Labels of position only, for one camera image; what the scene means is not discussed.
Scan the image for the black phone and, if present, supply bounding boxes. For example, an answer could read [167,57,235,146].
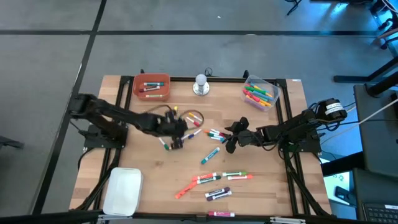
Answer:
[335,185,358,207]

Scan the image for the silver metal bracket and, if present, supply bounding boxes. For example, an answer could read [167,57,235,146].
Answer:
[269,217,307,224]
[98,214,132,223]

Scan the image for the pink highlighter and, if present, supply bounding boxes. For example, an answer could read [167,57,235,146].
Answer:
[243,89,261,103]

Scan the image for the pink-red Expo marker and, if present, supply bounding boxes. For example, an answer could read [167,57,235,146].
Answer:
[207,211,236,218]

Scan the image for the green marker cap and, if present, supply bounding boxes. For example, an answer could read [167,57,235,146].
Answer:
[158,137,171,151]

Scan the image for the black desk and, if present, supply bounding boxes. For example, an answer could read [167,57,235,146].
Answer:
[353,83,398,224]

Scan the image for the purple Expo marker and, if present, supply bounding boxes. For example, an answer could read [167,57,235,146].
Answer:
[205,187,231,198]
[206,190,233,202]

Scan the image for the black keyboard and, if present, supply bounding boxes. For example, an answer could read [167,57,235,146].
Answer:
[362,203,398,224]

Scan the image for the black stand legs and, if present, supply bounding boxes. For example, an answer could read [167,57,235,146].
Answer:
[333,57,398,97]

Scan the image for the white cable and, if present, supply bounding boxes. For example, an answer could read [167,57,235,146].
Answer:
[357,98,398,126]

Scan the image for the orange Sharpie highlighter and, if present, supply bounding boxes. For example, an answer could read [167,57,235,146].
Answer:
[174,180,198,200]

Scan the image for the orange Expo marker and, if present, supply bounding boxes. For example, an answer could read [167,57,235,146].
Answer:
[227,174,254,181]

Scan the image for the teal highlighter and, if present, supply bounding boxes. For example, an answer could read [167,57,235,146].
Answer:
[253,91,274,101]

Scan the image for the green highlighter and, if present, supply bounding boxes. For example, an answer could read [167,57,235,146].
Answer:
[245,86,269,95]

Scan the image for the black floor stand foot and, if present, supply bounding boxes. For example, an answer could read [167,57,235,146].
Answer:
[0,136,25,149]

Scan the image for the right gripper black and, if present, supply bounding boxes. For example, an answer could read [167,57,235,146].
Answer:
[224,116,266,154]

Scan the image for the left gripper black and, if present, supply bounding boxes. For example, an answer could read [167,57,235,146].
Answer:
[157,110,189,151]

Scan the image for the orange plastic bin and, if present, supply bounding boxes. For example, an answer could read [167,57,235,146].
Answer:
[132,73,172,101]

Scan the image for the purple highlighter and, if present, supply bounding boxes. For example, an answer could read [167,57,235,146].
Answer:
[243,100,266,111]

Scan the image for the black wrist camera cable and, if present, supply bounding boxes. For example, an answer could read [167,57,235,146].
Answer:
[146,104,205,129]

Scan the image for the white plastic bin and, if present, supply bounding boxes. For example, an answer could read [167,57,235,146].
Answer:
[102,167,144,217]

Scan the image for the clear plastic container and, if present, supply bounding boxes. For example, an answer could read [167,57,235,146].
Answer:
[241,74,280,112]

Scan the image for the blue-cap small white marker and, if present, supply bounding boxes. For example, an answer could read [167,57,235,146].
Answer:
[182,128,203,141]

